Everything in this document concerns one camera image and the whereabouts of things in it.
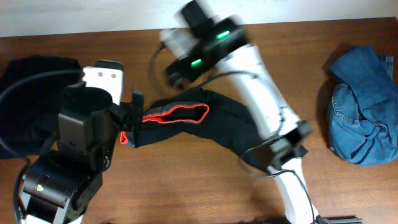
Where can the folded black cloth pile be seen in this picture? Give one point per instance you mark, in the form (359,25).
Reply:
(29,113)

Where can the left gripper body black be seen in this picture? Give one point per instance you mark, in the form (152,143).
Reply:
(134,115)

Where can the black metal base rail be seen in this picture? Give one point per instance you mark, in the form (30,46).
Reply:
(338,220)

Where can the blue denim jeans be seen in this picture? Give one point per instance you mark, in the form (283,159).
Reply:
(362,114)

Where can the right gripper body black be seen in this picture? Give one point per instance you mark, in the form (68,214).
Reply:
(203,60)

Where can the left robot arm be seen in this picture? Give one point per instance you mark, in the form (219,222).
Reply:
(60,184)

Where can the black pants with red waistband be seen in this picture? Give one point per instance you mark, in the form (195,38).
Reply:
(203,113)

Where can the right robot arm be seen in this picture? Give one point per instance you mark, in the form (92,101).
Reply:
(224,45)

